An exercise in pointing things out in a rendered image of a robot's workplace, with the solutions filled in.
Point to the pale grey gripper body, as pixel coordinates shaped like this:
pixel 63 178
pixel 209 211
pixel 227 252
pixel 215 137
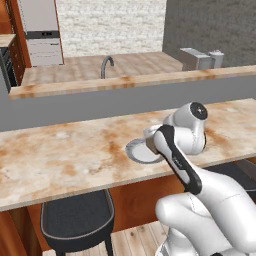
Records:
pixel 151 133

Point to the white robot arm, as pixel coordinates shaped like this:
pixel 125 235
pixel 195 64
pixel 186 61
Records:
pixel 213 206

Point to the grey round plate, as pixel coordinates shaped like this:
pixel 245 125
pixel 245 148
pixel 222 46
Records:
pixel 140 151

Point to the brown wooden counter base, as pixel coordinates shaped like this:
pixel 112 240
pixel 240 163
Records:
pixel 140 203

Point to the grey toaster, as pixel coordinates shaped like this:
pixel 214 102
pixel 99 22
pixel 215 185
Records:
pixel 192 58

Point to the grey curved sink tap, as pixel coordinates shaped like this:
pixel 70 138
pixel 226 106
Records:
pixel 106 63

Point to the black cushioned stool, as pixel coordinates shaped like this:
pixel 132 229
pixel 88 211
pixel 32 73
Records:
pixel 76 213
pixel 233 173

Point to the black oven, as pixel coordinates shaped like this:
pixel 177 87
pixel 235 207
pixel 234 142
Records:
pixel 7 68

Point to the brown wooden cupboards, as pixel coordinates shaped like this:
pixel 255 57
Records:
pixel 16 40

